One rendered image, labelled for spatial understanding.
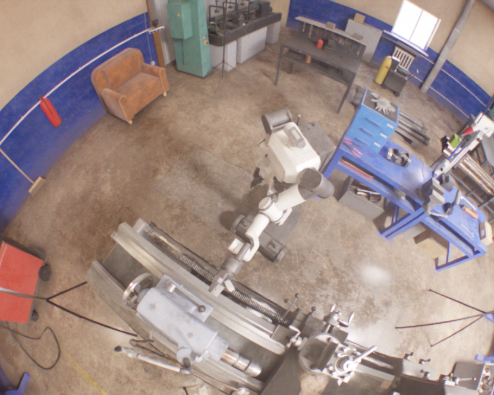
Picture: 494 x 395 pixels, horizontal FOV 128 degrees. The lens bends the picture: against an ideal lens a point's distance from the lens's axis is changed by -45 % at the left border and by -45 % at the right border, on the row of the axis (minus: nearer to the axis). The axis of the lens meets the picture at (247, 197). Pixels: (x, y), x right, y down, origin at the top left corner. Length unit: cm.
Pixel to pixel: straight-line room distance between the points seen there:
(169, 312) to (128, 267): 68
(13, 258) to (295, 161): 275
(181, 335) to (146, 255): 65
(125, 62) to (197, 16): 129
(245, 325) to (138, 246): 85
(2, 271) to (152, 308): 202
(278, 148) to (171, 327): 99
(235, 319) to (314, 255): 130
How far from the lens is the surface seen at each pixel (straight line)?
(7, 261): 277
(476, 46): 729
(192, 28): 395
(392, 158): 219
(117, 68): 362
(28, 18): 351
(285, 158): 107
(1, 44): 345
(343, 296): 246
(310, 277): 233
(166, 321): 108
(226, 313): 136
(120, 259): 170
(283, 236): 217
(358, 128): 206
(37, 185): 396
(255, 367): 111
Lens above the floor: 219
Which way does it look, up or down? 62 degrees down
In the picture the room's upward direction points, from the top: 6 degrees clockwise
